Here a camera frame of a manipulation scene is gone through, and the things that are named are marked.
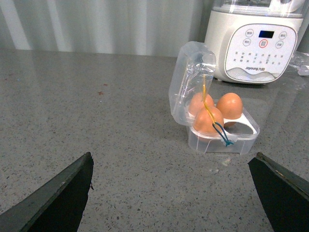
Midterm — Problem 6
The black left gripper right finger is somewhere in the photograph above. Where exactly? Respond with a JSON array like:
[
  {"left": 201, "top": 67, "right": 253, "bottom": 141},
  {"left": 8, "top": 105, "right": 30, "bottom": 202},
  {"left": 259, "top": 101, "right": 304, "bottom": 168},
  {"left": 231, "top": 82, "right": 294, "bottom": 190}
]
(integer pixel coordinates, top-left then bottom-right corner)
[{"left": 248, "top": 152, "right": 309, "bottom": 232}]

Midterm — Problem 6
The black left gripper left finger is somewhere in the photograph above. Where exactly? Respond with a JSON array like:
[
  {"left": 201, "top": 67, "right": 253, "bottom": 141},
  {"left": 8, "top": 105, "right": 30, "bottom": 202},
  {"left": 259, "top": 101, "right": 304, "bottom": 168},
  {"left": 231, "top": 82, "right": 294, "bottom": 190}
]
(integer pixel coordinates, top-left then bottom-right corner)
[{"left": 0, "top": 152, "right": 94, "bottom": 232}]

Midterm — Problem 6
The clear plastic egg box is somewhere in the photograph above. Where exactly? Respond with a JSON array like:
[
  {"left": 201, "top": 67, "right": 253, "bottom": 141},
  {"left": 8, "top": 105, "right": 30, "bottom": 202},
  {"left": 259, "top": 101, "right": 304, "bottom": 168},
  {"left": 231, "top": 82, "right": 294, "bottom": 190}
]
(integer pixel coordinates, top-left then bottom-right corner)
[{"left": 169, "top": 41, "right": 260, "bottom": 154}]

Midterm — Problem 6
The brown egg front right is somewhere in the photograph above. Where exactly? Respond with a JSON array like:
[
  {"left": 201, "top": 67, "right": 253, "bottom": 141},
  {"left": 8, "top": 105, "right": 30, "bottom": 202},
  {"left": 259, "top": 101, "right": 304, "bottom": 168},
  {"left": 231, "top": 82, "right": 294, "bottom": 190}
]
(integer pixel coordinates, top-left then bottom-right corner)
[{"left": 215, "top": 92, "right": 243, "bottom": 120}]

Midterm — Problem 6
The brown egg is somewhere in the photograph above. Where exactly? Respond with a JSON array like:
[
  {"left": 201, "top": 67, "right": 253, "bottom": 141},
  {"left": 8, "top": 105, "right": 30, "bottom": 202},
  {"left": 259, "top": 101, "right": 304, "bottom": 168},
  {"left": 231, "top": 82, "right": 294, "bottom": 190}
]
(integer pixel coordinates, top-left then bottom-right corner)
[
  {"left": 188, "top": 92, "right": 214, "bottom": 116},
  {"left": 215, "top": 92, "right": 243, "bottom": 120},
  {"left": 193, "top": 106, "right": 224, "bottom": 133}
]

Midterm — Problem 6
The brown egg front left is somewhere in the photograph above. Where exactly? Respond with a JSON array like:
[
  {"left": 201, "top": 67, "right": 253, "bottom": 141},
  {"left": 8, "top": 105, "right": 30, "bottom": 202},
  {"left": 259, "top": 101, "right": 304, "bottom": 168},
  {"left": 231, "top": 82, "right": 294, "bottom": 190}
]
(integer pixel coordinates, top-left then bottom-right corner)
[{"left": 193, "top": 106, "right": 224, "bottom": 133}]

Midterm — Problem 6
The brown egg back left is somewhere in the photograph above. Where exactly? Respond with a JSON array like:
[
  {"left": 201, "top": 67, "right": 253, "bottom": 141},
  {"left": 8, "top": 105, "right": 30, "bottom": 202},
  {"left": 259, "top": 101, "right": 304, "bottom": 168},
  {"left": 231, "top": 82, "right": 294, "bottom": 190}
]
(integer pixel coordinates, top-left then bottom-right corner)
[{"left": 188, "top": 92, "right": 214, "bottom": 116}]

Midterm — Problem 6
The blue rubber band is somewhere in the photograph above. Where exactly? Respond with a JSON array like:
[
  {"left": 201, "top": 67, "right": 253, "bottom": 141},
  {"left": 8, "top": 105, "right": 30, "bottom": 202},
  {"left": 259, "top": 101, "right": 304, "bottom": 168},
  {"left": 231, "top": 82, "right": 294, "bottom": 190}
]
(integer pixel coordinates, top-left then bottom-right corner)
[{"left": 212, "top": 122, "right": 234, "bottom": 146}]

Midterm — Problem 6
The clear plastic bag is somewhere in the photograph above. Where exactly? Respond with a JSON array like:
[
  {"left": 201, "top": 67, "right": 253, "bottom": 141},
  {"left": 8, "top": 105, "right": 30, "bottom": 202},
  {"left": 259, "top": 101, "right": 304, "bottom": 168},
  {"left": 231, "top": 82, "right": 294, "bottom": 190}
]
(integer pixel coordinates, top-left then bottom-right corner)
[{"left": 289, "top": 51, "right": 309, "bottom": 76}]

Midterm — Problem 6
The white Joyoung blender appliance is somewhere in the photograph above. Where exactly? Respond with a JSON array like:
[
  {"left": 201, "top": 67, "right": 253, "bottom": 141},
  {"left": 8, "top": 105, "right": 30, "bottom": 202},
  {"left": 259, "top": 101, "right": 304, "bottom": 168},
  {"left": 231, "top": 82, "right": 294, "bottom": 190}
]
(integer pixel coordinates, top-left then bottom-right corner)
[{"left": 205, "top": 0, "right": 309, "bottom": 84}]

